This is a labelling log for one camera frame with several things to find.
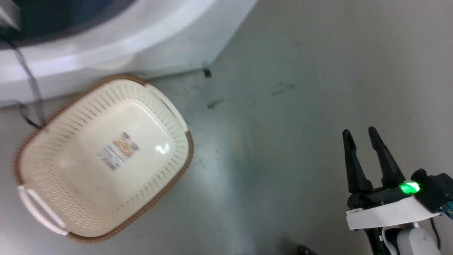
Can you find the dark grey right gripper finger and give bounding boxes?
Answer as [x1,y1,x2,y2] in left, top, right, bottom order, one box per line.
[368,126,406,188]
[342,130,373,194]

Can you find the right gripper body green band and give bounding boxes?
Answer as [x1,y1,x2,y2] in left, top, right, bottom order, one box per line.
[345,169,453,231]

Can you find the cream plastic laundry basket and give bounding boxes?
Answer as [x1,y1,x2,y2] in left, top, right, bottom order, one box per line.
[13,74,194,243]

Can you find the white washing machine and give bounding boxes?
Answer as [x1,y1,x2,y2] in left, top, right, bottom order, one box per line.
[0,0,258,108]

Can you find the paper label sticker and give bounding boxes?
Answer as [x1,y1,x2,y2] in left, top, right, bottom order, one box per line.
[97,132,140,170]

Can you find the thin black cable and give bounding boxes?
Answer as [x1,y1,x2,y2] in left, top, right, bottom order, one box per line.
[0,34,46,130]

